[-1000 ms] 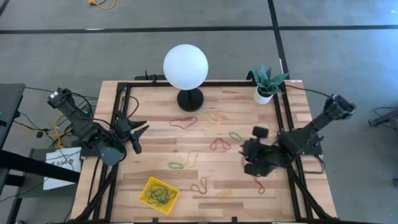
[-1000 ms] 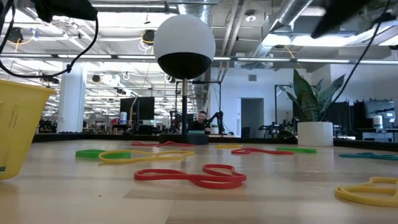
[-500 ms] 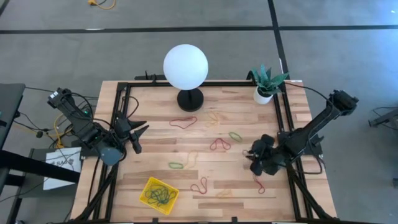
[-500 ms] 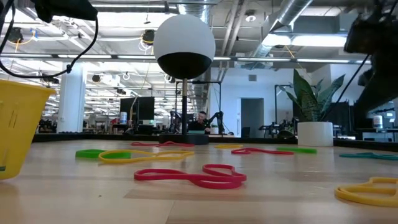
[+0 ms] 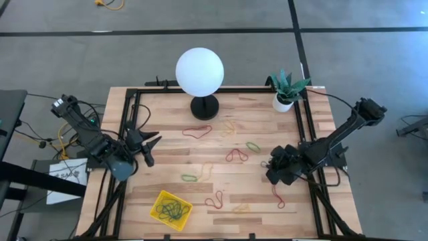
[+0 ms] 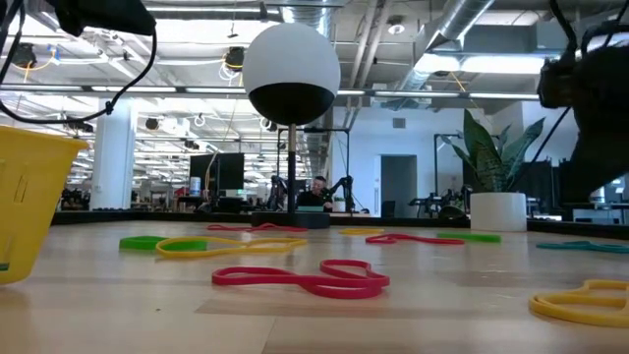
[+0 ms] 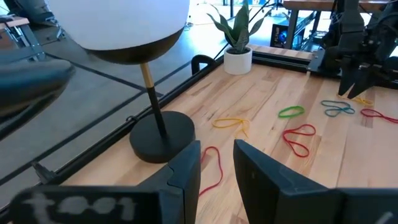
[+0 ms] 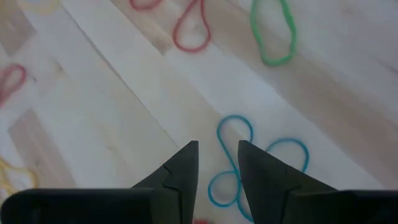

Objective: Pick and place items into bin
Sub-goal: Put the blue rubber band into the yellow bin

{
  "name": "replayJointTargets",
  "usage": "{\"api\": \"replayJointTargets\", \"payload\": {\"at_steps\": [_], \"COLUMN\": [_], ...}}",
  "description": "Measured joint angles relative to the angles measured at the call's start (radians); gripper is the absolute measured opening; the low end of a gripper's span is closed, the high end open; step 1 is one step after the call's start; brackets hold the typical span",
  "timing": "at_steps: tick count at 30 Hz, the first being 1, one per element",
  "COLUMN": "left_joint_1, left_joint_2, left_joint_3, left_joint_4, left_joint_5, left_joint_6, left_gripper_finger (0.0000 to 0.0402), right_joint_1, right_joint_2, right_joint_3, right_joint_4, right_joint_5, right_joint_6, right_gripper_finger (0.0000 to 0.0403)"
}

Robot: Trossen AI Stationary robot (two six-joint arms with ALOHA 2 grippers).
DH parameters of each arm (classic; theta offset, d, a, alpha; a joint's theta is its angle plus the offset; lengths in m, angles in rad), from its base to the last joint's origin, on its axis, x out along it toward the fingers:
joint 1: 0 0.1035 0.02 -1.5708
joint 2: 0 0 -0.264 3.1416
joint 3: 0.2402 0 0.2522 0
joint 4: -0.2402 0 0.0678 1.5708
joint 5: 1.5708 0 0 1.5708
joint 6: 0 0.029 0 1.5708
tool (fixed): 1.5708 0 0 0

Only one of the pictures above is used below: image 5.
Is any yellow floor cable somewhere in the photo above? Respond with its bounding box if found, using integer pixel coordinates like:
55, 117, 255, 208
94, 0, 126, 11

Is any black clamp bracket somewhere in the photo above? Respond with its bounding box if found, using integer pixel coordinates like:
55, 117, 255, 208
144, 76, 180, 88

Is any white paper sheet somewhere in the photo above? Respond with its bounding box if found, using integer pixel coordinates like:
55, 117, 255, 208
45, 157, 89, 206

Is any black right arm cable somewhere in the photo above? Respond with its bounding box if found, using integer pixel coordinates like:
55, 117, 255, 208
306, 88, 358, 113

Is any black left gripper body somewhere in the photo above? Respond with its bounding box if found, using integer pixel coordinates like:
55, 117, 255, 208
124, 129, 156, 167

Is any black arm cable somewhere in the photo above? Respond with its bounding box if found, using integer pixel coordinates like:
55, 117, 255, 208
306, 88, 358, 113
128, 103, 152, 133

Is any yellow rubber band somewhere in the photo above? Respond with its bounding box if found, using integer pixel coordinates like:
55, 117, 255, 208
219, 119, 237, 138
196, 161, 214, 183
232, 203, 251, 215

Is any black side beam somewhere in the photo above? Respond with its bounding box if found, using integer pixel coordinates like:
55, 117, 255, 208
0, 161, 87, 199

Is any yellow plastic bin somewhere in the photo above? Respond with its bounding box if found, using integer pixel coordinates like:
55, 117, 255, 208
149, 189, 194, 232

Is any black floor stand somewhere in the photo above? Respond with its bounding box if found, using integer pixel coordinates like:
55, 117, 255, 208
396, 114, 428, 139

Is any black aluminium table frame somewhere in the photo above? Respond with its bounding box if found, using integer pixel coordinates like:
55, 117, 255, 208
76, 86, 364, 241

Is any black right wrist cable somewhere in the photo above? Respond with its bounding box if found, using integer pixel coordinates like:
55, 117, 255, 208
299, 165, 342, 187

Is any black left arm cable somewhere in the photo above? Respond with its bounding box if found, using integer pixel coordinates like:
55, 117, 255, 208
128, 103, 152, 133

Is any red rubber band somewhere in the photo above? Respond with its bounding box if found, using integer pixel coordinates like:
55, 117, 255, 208
204, 190, 225, 210
271, 184, 286, 210
181, 125, 213, 140
225, 148, 249, 163

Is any snake plant in white pot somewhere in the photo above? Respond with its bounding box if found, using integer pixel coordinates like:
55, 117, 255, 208
270, 68, 312, 113

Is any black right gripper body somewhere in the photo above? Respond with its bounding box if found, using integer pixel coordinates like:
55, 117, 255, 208
266, 144, 304, 186

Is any white globe table lamp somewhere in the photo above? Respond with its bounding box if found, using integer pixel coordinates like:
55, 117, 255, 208
175, 47, 225, 121

